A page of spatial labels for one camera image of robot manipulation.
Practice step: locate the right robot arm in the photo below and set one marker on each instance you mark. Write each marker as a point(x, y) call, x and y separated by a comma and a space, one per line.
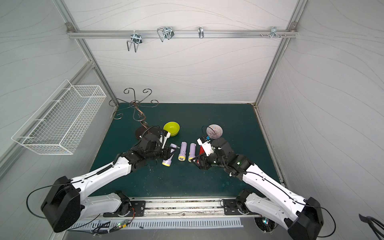
point(302, 218)

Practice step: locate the metal double hook middle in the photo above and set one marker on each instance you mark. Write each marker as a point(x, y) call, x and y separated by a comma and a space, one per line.
point(165, 33)

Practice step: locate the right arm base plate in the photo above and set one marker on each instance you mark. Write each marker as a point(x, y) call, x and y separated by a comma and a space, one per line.
point(231, 207)

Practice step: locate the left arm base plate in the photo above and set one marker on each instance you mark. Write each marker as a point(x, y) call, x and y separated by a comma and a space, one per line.
point(138, 208)

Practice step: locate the white wire basket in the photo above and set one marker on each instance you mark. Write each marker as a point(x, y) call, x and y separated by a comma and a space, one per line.
point(58, 126)

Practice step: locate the right green-lit circuit board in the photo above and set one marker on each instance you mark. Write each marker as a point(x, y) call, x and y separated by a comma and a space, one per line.
point(265, 221)

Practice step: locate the metal hook bracket right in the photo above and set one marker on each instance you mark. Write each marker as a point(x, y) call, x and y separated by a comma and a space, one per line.
point(273, 34)

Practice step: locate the aluminium front rail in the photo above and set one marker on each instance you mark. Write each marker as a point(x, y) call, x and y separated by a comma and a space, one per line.
point(180, 207)

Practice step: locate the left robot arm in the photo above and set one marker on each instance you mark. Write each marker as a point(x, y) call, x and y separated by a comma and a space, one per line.
point(83, 186)

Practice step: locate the purple flashlight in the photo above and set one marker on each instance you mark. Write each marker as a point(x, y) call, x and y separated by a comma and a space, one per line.
point(169, 153)
point(183, 151)
point(192, 152)

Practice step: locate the left green-lit circuit board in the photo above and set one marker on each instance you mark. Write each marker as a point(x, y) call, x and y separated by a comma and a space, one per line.
point(123, 224)

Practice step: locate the aluminium top rail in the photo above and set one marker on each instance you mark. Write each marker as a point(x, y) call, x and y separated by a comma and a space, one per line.
point(179, 34)

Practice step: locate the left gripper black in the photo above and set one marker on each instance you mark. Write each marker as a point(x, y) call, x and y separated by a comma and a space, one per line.
point(163, 152)

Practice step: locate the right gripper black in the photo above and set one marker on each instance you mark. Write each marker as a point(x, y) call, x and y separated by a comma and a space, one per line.
point(202, 160)

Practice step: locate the metal double hook left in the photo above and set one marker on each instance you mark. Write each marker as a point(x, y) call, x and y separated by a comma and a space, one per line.
point(134, 42)

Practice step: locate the red flashlight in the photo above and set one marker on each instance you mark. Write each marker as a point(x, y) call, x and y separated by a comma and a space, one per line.
point(202, 151)

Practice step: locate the green-lit circuit board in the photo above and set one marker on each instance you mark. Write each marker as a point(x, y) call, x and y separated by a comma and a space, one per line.
point(123, 224)
point(265, 221)

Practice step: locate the copper wire jewelry stand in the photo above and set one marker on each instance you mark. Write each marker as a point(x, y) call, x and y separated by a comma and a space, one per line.
point(138, 115)

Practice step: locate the white vent strip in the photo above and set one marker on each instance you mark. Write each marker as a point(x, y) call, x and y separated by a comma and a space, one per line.
point(154, 224)

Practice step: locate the lime green bowl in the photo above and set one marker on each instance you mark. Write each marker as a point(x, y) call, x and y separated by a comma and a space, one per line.
point(172, 127)

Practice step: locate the pink striped bowl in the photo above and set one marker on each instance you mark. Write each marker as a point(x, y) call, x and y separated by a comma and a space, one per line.
point(214, 131)

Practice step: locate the metal double hook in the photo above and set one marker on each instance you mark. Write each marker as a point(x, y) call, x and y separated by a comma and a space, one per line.
point(134, 42)
point(165, 33)

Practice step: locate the black object bottom right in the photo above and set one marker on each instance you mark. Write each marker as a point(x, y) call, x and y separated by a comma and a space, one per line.
point(376, 225)

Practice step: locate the aluminium rail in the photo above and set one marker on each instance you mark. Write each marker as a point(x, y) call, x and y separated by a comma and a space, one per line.
point(180, 207)
point(179, 34)

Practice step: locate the small metal hook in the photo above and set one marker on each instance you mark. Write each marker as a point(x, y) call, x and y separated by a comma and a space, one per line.
point(201, 32)

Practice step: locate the dark green table mat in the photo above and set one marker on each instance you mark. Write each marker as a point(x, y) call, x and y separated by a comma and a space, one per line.
point(183, 179)

